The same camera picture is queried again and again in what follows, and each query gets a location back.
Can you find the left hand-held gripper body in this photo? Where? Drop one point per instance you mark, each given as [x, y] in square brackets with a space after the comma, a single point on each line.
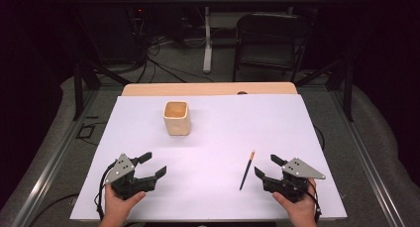
[124, 184]

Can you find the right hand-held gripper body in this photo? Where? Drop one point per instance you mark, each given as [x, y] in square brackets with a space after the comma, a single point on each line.
[290, 184]

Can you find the dark pencil with orange end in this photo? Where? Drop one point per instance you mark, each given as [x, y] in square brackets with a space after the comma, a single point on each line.
[247, 170]

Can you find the person's left hand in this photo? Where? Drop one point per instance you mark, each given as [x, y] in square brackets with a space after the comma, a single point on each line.
[117, 205]

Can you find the person's right hand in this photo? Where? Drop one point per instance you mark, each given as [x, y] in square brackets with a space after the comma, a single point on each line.
[298, 208]

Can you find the cream square cup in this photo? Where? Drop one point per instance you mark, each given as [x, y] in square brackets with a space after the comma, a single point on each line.
[177, 124]

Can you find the white paper sheet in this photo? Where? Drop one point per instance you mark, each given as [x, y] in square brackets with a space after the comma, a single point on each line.
[214, 134]

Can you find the wooden table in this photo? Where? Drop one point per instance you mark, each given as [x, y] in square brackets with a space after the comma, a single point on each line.
[204, 89]

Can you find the black metal stand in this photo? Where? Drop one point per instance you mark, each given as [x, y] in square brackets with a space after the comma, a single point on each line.
[347, 88]
[78, 88]

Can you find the black folding chair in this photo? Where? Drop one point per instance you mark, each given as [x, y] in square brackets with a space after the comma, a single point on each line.
[270, 45]

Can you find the white desk leg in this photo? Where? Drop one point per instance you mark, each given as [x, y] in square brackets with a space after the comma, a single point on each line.
[207, 48]

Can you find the dark equipment with red light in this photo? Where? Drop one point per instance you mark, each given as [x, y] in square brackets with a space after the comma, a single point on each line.
[138, 12]

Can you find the black horizontal bar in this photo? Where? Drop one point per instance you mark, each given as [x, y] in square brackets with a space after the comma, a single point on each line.
[198, 1]

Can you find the aluminium rail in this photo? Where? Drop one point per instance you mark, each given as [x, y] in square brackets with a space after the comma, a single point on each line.
[49, 167]
[366, 161]

